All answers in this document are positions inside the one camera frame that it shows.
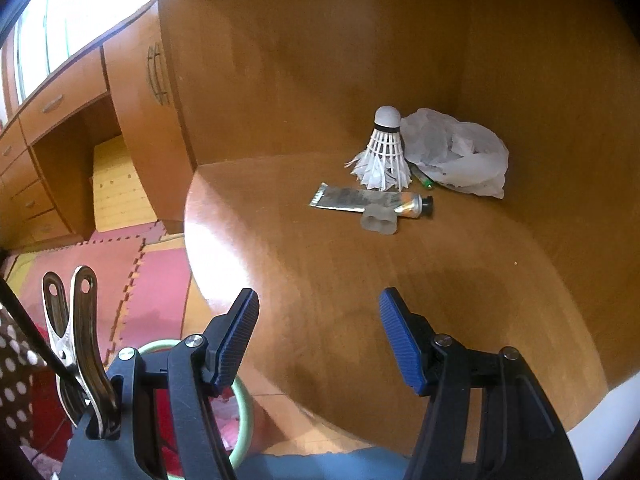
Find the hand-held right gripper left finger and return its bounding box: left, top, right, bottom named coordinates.
left=107, top=287, right=261, bottom=480

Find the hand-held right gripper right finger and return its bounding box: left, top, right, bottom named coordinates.
left=378, top=286, right=583, bottom=480

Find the wooden corner shelf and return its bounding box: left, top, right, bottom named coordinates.
left=157, top=0, right=640, bottom=461

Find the red bucket with green rim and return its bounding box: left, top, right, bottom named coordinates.
left=135, top=338, right=256, bottom=478

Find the silver hand cream tube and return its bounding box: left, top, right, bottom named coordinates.
left=307, top=182, right=435, bottom=221

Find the single pink foam tile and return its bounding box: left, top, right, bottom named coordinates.
left=122, top=247, right=195, bottom=331

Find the small translucent plastic cap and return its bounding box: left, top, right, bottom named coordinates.
left=360, top=203, right=400, bottom=235

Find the blue floor mat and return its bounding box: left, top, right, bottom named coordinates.
left=235, top=447, right=416, bottom=480

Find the metal spring clip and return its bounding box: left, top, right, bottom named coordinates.
left=41, top=265, right=123, bottom=438

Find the large pink foam mat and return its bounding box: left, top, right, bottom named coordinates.
left=10, top=220, right=171, bottom=346

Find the white feather shuttlecock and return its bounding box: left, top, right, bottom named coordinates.
left=344, top=106, right=413, bottom=193

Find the white plastic bag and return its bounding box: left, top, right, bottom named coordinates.
left=400, top=107, right=510, bottom=199

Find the yellow grid mat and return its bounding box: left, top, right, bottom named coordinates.
left=90, top=135, right=161, bottom=233

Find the red cloth with gold stars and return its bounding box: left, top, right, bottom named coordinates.
left=27, top=327, right=76, bottom=461

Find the brown polka-dot cloth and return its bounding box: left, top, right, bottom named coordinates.
left=0, top=310, right=46, bottom=461

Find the wooden wardrobe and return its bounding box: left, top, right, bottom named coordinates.
left=102, top=2, right=201, bottom=236

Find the wooden drawer desk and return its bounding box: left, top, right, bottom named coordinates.
left=0, top=77, right=126, bottom=251

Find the bright window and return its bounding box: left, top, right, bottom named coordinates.
left=10, top=0, right=160, bottom=108

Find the black cable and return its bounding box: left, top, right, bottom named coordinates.
left=0, top=277, right=83, bottom=391

